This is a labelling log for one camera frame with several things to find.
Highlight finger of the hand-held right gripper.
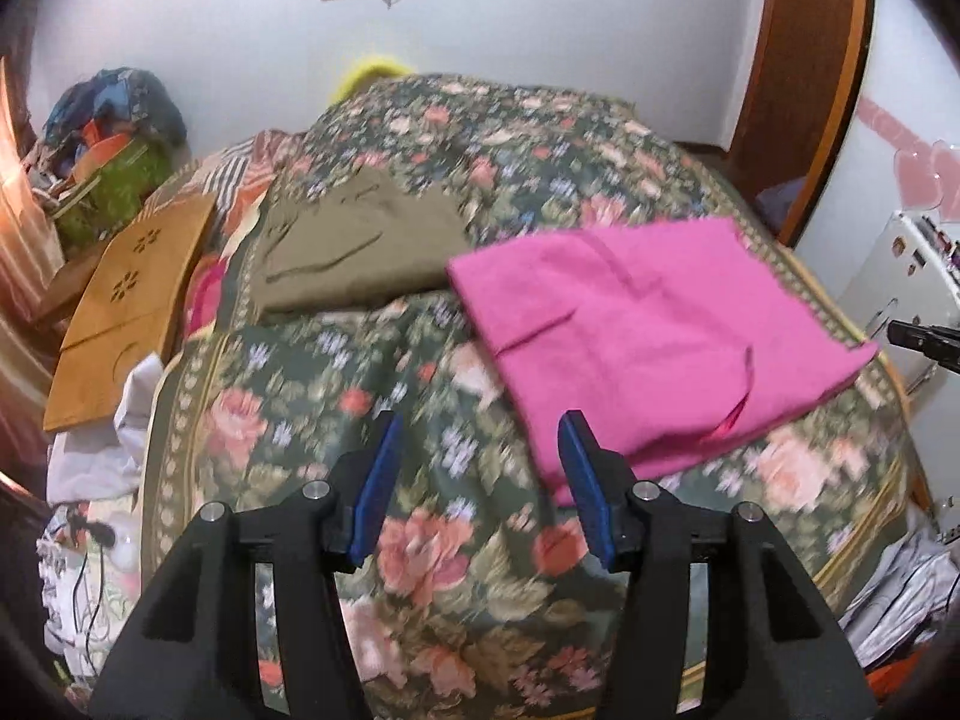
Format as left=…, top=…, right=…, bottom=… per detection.
left=887, top=319, right=960, bottom=374

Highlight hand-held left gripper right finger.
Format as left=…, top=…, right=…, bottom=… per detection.
left=556, top=409, right=878, bottom=720

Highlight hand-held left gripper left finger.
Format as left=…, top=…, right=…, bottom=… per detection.
left=88, top=411, right=406, bottom=720

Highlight pink pants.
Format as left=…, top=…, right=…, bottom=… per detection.
left=447, top=216, right=878, bottom=507

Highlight olive green pants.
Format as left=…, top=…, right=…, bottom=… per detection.
left=251, top=165, right=475, bottom=314

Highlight white appliance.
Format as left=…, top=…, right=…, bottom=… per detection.
left=836, top=210, right=960, bottom=421

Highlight floral bed blanket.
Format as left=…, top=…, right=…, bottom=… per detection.
left=139, top=73, right=935, bottom=720

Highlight dark purple cloth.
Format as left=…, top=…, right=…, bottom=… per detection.
left=754, top=176, right=807, bottom=233

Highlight white cloth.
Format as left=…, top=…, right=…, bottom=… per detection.
left=46, top=352, right=166, bottom=503

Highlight wooden lap desk board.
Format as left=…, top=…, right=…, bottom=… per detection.
left=43, top=195, right=218, bottom=434

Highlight wooden door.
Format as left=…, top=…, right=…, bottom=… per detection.
left=724, top=0, right=877, bottom=248

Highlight striped cloth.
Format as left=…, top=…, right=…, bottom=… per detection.
left=142, top=129, right=308, bottom=256

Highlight green patterned bag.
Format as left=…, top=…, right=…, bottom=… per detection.
left=52, top=139, right=173, bottom=245

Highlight yellow pillow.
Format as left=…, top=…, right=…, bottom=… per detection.
left=330, top=52, right=413, bottom=106

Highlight pink curtain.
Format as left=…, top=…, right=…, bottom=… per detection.
left=0, top=52, right=68, bottom=481

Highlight pile of clothes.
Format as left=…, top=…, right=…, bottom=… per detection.
left=41, top=67, right=188, bottom=166

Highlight pink wall decoration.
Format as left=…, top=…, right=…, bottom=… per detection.
left=859, top=94, right=960, bottom=222

